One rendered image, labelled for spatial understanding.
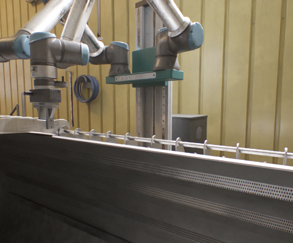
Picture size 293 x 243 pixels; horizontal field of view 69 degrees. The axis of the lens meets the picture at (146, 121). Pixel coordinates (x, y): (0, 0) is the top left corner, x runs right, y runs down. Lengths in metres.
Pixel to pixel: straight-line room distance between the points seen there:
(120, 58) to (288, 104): 1.59
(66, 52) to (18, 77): 4.15
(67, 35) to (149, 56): 0.81
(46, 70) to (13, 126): 0.23
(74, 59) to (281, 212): 0.93
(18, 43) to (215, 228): 1.10
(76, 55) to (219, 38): 1.84
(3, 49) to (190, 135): 1.33
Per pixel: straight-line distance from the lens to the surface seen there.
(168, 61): 1.45
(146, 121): 1.83
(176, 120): 1.79
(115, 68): 1.76
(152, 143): 0.66
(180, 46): 1.38
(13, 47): 1.01
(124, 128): 2.99
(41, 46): 0.89
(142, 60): 1.77
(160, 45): 1.48
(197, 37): 1.38
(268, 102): 2.37
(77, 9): 1.14
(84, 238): 1.59
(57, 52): 0.90
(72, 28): 1.10
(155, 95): 1.77
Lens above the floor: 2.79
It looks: 5 degrees down
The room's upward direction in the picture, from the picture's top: straight up
